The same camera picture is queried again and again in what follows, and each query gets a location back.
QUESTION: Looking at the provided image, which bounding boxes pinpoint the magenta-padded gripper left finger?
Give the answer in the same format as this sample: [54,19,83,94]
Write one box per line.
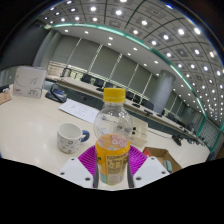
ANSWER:
[58,144,100,190]

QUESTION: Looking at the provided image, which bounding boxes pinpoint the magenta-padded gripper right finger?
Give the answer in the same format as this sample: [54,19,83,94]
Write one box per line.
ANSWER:
[126,145,170,190]

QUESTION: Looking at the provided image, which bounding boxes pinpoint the yellow-capped orange drink bottle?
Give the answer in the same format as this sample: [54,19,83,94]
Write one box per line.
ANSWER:
[92,87,134,186]

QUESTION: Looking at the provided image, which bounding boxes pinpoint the brown open cardboard box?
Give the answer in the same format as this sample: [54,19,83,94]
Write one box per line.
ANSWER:
[142,146,183,174]

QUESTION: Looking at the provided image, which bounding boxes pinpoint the grey-green block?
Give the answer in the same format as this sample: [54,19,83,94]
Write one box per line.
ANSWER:
[164,159,174,173]

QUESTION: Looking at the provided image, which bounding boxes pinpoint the white open organizer box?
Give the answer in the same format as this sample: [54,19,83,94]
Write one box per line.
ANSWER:
[128,118,149,148]

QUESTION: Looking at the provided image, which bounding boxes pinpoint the white printed paper sheet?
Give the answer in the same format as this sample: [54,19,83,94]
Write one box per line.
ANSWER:
[58,98,101,124]

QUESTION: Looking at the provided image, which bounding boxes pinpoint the black desk phone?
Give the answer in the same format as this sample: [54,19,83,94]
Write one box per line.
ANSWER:
[44,83,68,104]

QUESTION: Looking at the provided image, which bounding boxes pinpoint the long curved conference desk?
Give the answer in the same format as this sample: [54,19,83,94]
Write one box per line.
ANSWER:
[46,75,208,148]

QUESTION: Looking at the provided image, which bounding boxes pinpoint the black office chairs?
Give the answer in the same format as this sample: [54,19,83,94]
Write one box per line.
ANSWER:
[61,68,208,148]

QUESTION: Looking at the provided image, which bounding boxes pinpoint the white cardboard box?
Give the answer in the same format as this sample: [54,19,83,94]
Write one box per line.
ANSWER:
[12,65,48,99]

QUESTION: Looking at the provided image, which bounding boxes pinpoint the brown flat envelope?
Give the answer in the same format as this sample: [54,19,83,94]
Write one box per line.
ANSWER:
[0,88,13,106]

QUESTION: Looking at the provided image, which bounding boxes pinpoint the ceiling lights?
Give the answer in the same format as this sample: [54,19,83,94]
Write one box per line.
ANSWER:
[43,0,224,124]

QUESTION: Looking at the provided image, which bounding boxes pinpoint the white mug with blue handle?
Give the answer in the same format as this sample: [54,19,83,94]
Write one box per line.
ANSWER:
[56,122,91,155]

